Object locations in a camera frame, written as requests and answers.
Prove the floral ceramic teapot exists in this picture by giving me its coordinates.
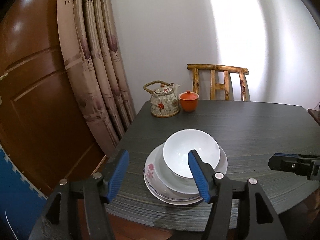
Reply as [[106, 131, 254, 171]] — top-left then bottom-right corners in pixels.
[[143, 80, 180, 118]]

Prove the wooden side cabinet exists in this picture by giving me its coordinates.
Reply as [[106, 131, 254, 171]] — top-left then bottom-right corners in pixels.
[[308, 103, 320, 125]]

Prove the medium white floral bowl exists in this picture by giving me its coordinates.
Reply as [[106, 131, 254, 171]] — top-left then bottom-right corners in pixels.
[[158, 146, 228, 179]]

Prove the wooden chair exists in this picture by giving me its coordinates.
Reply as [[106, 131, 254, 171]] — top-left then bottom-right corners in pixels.
[[187, 64, 249, 101]]

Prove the orange lidded cup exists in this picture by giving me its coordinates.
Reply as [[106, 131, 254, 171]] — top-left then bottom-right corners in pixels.
[[178, 90, 199, 112]]

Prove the beige patterned curtain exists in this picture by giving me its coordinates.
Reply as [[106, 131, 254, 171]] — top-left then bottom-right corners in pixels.
[[57, 0, 136, 156]]

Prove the large white floral bowl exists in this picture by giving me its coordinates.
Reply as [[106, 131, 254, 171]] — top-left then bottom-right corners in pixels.
[[153, 143, 228, 195]]

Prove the small pink flower plate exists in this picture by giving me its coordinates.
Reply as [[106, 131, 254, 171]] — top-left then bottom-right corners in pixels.
[[144, 146, 203, 201]]

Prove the brown wooden door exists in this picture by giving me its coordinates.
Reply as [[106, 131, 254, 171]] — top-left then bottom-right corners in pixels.
[[1, 0, 104, 195]]

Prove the small red patterned bowl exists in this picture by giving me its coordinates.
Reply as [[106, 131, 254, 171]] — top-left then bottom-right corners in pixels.
[[162, 128, 221, 180]]

